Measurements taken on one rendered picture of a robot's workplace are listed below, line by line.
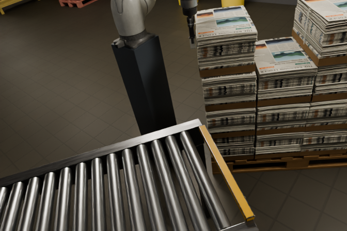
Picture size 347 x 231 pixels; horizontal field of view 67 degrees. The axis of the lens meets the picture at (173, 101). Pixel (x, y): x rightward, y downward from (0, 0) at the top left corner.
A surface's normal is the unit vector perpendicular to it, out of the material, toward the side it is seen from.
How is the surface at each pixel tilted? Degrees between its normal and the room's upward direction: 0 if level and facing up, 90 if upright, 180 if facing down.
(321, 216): 0
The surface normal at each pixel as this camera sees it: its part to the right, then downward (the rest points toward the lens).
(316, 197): -0.16, -0.78
